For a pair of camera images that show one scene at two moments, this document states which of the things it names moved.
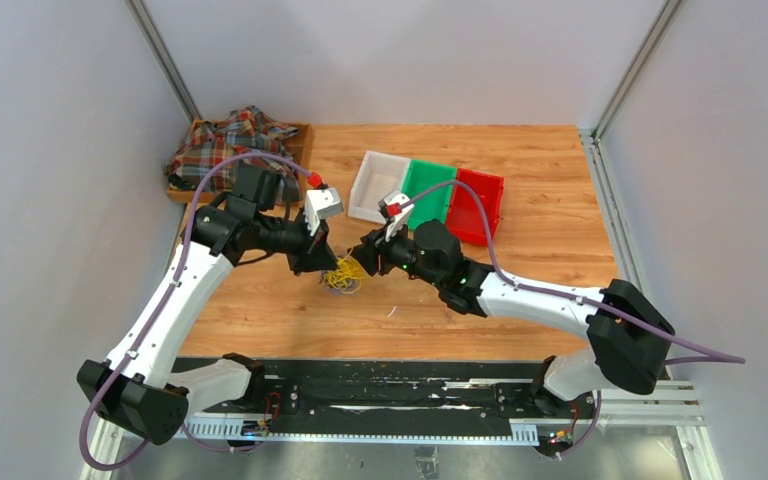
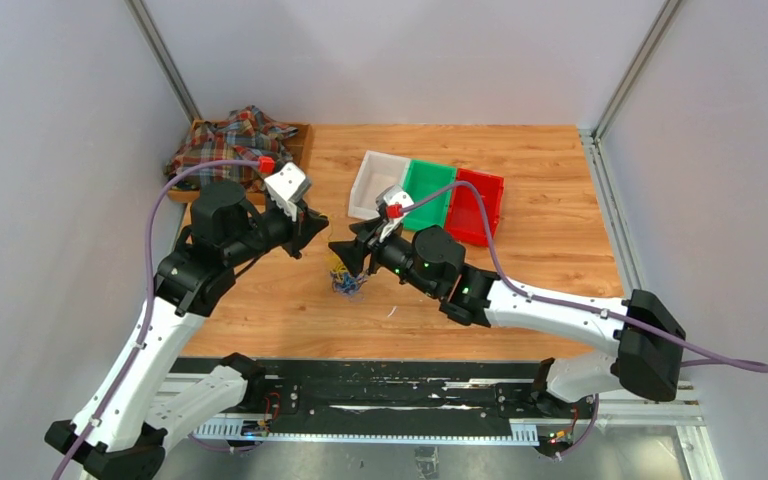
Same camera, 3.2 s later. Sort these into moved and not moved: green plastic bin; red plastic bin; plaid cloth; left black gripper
Moved: left black gripper
Not moved: green plastic bin; plaid cloth; red plastic bin
